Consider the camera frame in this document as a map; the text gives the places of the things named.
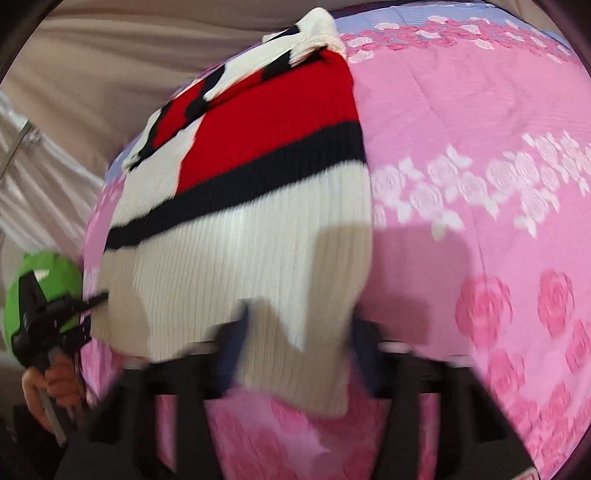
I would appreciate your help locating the person's left hand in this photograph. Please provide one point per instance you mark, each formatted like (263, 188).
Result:
(60, 376)

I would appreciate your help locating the white red navy knitted sweater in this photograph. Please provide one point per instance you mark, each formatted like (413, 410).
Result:
(240, 258)

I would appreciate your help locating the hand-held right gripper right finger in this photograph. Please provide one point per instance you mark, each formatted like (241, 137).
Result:
(365, 357)

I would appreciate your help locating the pink floral bed blanket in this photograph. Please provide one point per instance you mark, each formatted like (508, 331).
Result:
(461, 138)

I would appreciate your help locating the white pleated curtain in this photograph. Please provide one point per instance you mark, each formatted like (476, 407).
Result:
(41, 194)

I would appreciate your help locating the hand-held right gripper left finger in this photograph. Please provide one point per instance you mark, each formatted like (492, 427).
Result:
(233, 355)

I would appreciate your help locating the grey metal rod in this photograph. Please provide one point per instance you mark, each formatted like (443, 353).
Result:
(16, 147)

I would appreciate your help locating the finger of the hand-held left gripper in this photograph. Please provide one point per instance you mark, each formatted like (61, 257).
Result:
(79, 337)
(90, 302)

